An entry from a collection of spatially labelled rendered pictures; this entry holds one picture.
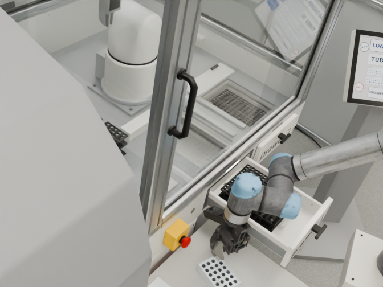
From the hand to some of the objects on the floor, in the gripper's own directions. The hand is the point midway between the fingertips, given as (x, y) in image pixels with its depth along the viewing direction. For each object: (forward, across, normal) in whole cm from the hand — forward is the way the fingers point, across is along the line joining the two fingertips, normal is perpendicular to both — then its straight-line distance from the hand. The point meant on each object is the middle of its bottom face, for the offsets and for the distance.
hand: (218, 249), depth 160 cm
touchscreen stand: (+84, +114, +26) cm, 144 cm away
